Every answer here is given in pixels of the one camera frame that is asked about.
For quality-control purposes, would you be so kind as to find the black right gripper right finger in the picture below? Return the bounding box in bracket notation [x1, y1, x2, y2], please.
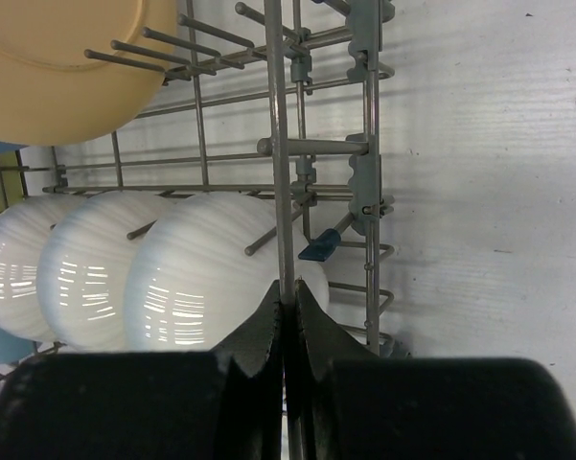
[285, 282, 576, 459]

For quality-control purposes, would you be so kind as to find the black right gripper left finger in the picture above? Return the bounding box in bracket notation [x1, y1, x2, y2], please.
[0, 284, 282, 459]

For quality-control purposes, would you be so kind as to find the grey wire dish rack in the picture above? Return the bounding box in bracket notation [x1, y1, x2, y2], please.
[0, 1, 393, 381]

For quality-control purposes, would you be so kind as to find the orange plastic plate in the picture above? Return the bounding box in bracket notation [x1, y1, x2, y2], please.
[0, 1, 177, 146]

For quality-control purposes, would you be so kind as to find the white ceramic bowl right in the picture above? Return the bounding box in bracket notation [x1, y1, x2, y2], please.
[123, 192, 331, 354]

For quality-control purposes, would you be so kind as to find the white ceramic bowl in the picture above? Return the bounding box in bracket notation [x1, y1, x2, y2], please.
[123, 192, 331, 354]
[36, 191, 173, 352]
[0, 195, 84, 342]

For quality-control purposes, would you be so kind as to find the white ceramic bowl middle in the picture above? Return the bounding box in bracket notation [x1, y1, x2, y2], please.
[36, 191, 173, 352]

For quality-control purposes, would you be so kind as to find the blue plastic cup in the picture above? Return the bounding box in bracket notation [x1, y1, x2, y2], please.
[0, 328, 34, 364]

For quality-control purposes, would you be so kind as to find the white ceramic bowl left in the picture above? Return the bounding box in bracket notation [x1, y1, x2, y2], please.
[0, 195, 84, 342]

